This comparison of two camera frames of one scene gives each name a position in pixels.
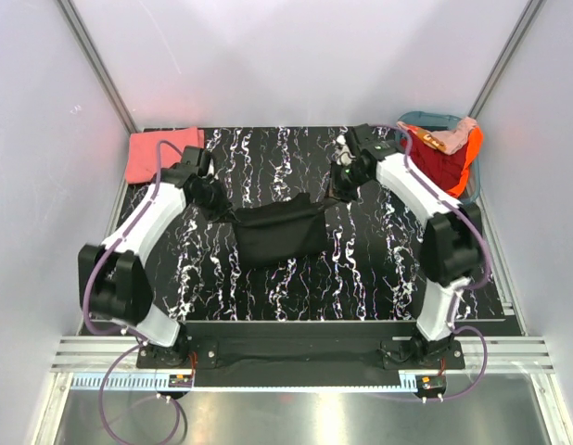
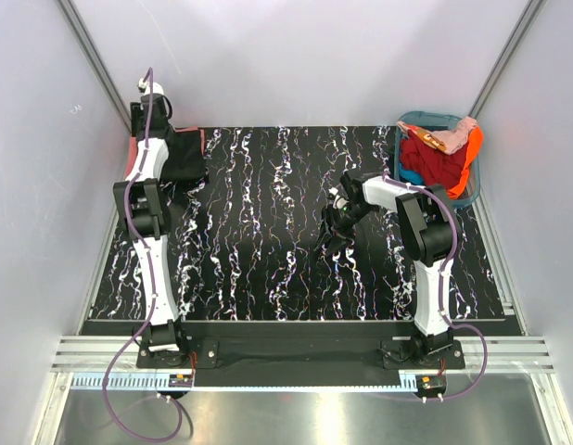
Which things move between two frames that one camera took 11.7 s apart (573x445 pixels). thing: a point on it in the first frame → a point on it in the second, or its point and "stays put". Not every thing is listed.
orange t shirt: (474, 147) stays put
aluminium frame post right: (522, 24) stays put
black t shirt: (280, 231) → (184, 163)
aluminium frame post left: (70, 13) stays put
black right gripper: (337, 192) → (342, 235)
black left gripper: (223, 205) → (136, 114)
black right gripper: (300, 353) stays put
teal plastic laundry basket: (437, 122) stays put
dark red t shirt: (443, 168) stays put
